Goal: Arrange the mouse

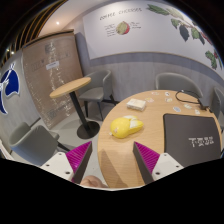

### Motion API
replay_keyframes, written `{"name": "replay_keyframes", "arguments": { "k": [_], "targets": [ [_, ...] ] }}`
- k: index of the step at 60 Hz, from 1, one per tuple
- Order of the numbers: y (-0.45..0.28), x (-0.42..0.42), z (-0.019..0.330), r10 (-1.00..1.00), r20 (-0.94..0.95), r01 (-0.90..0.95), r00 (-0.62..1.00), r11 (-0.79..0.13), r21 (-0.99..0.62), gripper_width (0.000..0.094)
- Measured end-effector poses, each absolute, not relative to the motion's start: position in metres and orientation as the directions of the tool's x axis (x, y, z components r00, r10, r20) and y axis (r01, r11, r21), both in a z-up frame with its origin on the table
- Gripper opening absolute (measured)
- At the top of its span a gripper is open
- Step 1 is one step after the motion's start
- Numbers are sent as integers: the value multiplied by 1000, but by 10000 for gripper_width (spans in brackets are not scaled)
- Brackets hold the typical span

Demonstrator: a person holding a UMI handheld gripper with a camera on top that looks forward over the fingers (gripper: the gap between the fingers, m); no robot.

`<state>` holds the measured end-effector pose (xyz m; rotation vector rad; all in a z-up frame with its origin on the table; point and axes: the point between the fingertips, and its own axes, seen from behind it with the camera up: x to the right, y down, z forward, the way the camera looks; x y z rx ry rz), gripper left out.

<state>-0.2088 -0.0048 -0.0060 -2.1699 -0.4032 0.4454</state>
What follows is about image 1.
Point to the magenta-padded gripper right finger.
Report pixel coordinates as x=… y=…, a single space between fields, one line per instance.
x=165 y=165

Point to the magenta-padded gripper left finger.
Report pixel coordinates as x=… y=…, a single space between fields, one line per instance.
x=58 y=165

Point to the yellow computer mouse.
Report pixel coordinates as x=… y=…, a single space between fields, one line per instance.
x=125 y=127

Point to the grey upholstered chair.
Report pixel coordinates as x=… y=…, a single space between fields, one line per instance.
x=96 y=90
x=33 y=143
x=176 y=81
x=217 y=101

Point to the person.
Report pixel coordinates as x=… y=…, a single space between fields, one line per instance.
x=91 y=182

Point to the small white sticker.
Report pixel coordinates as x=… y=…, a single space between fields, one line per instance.
x=155 y=93
x=168 y=99
x=197 y=111
x=149 y=99
x=176 y=109
x=187 y=106
x=167 y=94

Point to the small white box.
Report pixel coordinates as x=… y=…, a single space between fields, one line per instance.
x=136 y=104

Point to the round wooden side table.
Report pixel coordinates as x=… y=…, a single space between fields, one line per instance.
x=70 y=87

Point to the ceiling lights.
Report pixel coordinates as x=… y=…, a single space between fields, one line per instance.
x=57 y=23

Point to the brown patterned wall panel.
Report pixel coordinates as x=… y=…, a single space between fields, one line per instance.
x=50 y=76

